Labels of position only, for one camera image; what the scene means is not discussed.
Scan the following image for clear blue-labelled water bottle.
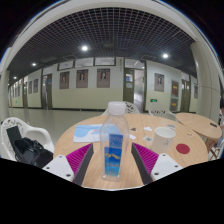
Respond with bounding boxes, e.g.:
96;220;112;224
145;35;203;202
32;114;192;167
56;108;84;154
99;101;130;183

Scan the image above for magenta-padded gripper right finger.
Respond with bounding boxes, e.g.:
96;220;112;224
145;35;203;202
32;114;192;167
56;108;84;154
130;142;184;186

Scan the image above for round wooden table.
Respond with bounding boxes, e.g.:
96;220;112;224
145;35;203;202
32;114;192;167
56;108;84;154
174;112;223;152

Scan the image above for white cup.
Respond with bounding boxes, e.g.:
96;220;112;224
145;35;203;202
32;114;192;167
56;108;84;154
151;126;177;155

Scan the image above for black bag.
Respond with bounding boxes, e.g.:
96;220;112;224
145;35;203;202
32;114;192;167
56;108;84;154
5;125;54;169

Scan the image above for framed wall portraits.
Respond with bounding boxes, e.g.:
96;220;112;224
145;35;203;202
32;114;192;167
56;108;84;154
27;68;165;95

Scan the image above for white plastic lattice chair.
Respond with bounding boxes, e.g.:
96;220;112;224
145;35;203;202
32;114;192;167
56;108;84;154
0;116;55;162
148;106;178;122
101;100;141;116

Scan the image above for round ceiling lights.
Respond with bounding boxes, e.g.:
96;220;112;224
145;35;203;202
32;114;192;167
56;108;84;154
30;44;170;68

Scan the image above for light blue booklet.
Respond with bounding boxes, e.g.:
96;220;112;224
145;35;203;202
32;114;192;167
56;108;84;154
72;123;104;144

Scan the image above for flat round red coaster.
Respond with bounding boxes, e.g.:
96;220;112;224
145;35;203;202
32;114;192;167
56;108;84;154
175;143;191;155

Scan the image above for red wall poster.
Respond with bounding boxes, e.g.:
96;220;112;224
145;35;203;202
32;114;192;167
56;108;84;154
171;80;180;99

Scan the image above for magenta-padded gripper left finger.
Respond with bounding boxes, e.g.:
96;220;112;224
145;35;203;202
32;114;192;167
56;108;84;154
42;142;95;187

